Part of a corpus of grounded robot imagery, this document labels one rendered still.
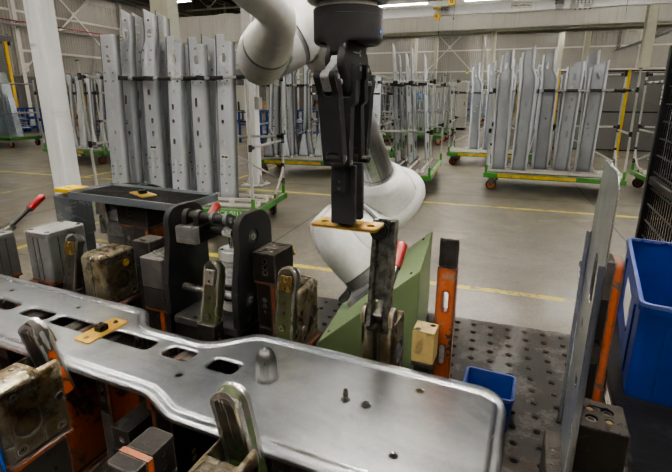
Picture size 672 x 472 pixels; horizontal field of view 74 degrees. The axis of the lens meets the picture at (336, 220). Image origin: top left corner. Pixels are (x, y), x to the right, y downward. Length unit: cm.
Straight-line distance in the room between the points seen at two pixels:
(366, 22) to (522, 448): 89
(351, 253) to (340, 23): 91
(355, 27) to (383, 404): 47
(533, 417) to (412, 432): 62
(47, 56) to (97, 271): 365
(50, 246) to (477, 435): 94
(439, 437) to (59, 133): 428
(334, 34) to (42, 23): 421
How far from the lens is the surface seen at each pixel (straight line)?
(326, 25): 50
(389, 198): 133
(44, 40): 462
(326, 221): 57
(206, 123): 523
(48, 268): 120
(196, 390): 71
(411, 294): 115
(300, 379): 70
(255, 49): 92
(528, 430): 116
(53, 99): 459
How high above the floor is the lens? 140
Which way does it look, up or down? 15 degrees down
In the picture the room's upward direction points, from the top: straight up
